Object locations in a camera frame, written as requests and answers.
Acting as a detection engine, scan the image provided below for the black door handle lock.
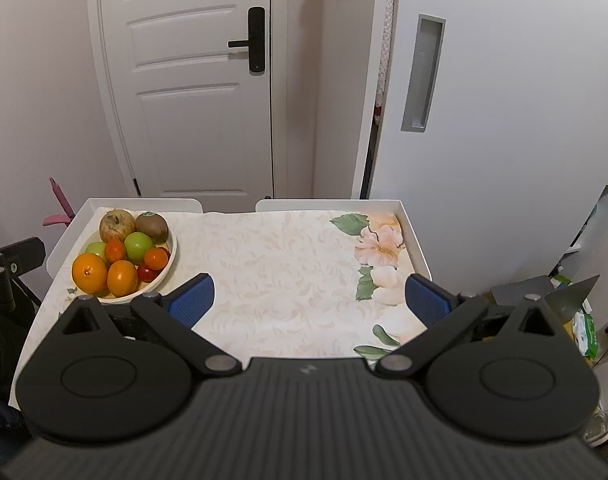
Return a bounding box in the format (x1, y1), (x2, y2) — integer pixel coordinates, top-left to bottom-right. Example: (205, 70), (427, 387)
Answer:
(228, 6), (266, 74)

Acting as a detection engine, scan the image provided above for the brown kiwi with sticker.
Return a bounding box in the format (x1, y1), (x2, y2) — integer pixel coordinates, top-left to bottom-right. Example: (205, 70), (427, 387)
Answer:
(136, 211), (169, 245)

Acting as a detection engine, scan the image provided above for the white panel door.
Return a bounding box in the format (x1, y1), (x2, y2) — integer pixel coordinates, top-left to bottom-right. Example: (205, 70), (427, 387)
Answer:
(98, 0), (273, 212)

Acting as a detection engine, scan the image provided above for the cream oval fruit bowl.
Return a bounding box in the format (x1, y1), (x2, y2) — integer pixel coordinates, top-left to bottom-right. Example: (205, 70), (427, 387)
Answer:
(70, 208), (177, 304)

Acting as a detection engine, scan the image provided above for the red cherry tomato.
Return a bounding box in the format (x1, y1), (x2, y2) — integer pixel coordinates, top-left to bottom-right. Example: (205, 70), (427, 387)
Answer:
(157, 247), (171, 258)
(136, 263), (159, 283)

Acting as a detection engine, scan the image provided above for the russet brown apple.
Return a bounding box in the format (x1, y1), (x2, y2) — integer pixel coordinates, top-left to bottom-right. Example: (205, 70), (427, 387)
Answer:
(98, 209), (136, 243)

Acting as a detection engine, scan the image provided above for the white sliding wardrobe door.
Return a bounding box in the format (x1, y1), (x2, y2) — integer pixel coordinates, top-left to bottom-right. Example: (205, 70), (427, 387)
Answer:
(371, 0), (608, 292)

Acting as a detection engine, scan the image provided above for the small tangerine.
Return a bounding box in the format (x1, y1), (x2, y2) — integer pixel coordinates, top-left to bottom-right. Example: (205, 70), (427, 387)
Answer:
(104, 240), (127, 264)
(143, 247), (169, 271)

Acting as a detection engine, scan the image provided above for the large orange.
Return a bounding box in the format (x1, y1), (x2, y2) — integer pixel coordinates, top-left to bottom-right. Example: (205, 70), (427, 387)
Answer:
(106, 260), (139, 298)
(72, 252), (107, 295)

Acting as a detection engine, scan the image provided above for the white tray table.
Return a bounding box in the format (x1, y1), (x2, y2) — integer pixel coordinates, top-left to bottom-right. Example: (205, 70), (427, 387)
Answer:
(7, 197), (434, 409)

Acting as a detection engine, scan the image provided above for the green apple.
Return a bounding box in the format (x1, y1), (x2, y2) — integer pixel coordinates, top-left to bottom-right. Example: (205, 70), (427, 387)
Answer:
(124, 231), (155, 266)
(86, 242), (108, 263)

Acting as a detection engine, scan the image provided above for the floral white tablecloth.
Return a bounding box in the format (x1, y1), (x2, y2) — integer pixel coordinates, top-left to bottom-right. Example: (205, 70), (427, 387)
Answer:
(7, 206), (430, 409)

